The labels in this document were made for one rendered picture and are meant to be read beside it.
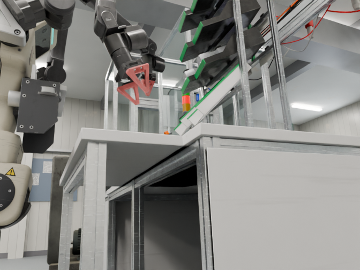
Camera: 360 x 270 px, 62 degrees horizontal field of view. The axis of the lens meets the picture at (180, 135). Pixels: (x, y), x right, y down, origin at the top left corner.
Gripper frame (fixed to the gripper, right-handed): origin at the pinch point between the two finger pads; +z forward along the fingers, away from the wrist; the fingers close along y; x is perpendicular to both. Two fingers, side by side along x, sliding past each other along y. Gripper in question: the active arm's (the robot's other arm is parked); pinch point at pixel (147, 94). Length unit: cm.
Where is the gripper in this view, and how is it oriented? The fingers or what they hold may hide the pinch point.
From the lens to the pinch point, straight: 148.8
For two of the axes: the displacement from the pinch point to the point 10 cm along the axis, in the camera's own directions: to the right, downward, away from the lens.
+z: 0.7, 9.6, -2.6
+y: -3.5, 2.7, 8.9
